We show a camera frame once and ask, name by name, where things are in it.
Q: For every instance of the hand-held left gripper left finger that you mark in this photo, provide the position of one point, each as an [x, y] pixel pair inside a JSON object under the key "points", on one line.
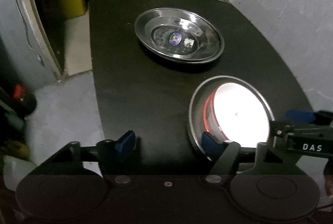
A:
{"points": [[126, 140]]}

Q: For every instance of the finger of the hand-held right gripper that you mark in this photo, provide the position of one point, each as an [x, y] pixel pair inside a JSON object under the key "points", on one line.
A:
{"points": [[279, 132], [299, 115]]}

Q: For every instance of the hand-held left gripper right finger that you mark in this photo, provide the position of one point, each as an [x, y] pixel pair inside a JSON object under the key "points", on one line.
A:
{"points": [[212, 143]]}

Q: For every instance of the white bowl red rim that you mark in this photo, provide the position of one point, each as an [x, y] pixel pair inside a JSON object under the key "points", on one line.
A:
{"points": [[242, 114], [208, 112]]}

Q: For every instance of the steel bowl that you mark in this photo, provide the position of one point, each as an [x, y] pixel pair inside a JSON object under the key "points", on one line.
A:
{"points": [[200, 109]]}

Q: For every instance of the plain steel plate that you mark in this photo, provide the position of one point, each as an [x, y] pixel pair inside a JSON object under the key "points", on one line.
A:
{"points": [[208, 60]]}

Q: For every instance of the steel plate with sticker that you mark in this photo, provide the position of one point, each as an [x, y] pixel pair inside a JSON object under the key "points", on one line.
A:
{"points": [[177, 34]]}

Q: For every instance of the person's right hand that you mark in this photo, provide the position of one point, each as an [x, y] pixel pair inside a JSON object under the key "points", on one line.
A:
{"points": [[328, 179]]}

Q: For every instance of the white plastic container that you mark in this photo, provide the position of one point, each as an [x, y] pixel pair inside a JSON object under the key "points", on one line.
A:
{"points": [[17, 170]]}

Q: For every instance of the red object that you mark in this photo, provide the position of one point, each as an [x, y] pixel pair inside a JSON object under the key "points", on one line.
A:
{"points": [[18, 91]]}

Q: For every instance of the yellow bin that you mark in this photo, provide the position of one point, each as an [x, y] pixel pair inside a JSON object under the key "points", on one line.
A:
{"points": [[74, 1]]}

